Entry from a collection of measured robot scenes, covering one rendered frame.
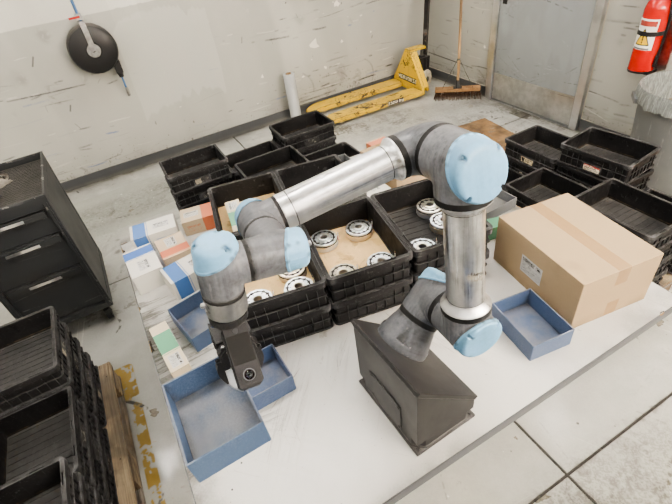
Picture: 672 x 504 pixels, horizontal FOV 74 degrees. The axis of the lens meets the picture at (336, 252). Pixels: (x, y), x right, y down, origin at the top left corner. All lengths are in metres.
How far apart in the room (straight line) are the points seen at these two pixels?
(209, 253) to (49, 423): 1.58
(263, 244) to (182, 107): 3.97
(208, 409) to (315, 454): 0.41
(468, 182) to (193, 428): 0.72
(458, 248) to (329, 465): 0.69
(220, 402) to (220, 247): 0.42
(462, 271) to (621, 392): 1.56
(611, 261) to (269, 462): 1.17
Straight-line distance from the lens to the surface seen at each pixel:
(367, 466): 1.31
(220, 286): 0.75
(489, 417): 1.39
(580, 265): 1.56
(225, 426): 1.00
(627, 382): 2.48
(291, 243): 0.76
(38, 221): 2.68
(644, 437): 2.35
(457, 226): 0.92
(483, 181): 0.85
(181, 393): 1.06
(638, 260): 1.64
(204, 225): 2.18
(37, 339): 2.42
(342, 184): 0.89
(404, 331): 1.19
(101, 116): 4.60
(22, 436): 2.24
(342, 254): 1.65
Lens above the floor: 1.89
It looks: 39 degrees down
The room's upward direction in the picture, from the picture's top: 9 degrees counter-clockwise
